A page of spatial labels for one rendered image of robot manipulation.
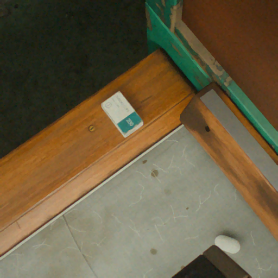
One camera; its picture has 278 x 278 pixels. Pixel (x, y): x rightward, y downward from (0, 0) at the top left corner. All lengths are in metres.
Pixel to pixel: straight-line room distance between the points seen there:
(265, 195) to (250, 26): 0.23
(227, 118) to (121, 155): 0.18
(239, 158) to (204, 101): 0.09
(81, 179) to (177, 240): 0.17
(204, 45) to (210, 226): 0.27
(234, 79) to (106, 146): 0.22
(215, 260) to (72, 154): 0.39
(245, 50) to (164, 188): 0.27
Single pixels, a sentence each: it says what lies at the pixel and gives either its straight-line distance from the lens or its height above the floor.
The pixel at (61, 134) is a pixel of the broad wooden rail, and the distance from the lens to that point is 0.80.
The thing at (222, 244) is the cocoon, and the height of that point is 0.76.
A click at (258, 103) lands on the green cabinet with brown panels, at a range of 0.68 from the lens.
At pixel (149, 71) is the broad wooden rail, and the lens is 0.82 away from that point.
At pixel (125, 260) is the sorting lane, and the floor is 0.74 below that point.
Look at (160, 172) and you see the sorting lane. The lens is 0.80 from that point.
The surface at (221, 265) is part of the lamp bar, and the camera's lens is 0.44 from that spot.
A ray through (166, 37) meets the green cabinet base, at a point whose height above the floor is 0.81.
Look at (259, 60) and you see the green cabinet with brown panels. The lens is 0.60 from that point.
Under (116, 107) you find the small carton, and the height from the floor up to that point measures 0.78.
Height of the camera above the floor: 1.52
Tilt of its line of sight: 75 degrees down
